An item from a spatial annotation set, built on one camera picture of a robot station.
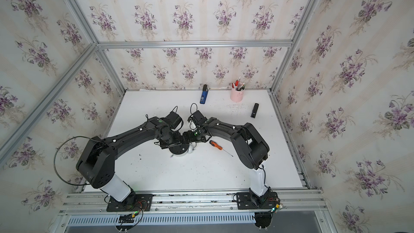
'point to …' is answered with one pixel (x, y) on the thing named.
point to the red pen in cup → (236, 82)
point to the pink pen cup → (236, 96)
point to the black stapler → (254, 110)
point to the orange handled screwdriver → (214, 144)
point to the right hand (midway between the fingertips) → (189, 142)
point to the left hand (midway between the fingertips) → (179, 145)
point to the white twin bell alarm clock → (181, 149)
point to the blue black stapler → (205, 92)
